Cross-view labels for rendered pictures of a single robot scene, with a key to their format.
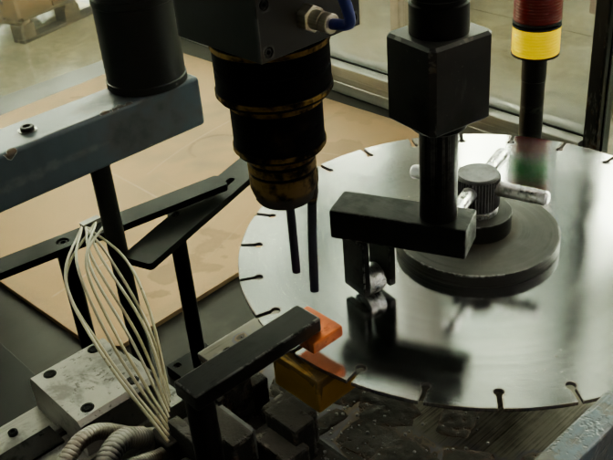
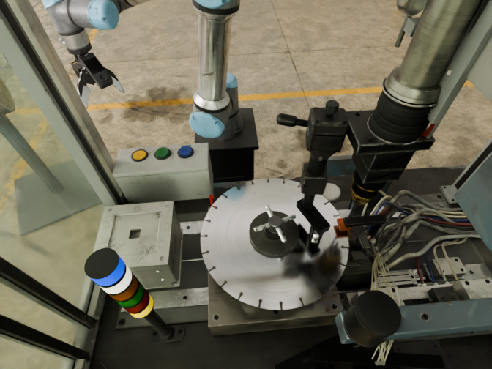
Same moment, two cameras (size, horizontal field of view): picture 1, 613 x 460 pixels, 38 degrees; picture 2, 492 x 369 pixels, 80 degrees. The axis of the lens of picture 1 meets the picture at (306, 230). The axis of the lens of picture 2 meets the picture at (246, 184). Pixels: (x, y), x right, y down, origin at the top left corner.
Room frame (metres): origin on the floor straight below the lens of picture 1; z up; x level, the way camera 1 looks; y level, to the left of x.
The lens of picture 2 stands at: (0.82, 0.04, 1.54)
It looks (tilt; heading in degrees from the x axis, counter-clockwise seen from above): 51 degrees down; 217
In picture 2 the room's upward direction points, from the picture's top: 1 degrees counter-clockwise
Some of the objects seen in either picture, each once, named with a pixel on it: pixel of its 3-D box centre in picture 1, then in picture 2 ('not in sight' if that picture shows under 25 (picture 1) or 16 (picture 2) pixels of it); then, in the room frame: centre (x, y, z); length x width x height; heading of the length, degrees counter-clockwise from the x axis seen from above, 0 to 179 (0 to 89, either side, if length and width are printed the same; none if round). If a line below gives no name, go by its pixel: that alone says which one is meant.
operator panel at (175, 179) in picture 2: not in sight; (168, 173); (0.46, -0.55, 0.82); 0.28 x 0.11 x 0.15; 131
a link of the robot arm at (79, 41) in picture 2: not in sight; (74, 38); (0.39, -0.92, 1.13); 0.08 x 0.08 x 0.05
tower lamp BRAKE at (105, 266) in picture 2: not in sight; (105, 267); (0.80, -0.23, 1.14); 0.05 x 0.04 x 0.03; 41
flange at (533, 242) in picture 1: (476, 224); (274, 230); (0.52, -0.12, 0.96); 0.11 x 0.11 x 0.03
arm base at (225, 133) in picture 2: not in sight; (224, 117); (0.11, -0.60, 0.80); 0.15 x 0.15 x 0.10
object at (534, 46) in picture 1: (535, 37); (139, 303); (0.80, -0.23, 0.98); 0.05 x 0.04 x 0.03; 41
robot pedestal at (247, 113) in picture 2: not in sight; (230, 184); (0.11, -0.60, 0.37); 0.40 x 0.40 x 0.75; 41
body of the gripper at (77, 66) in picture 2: not in sight; (86, 62); (0.39, -0.93, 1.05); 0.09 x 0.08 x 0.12; 80
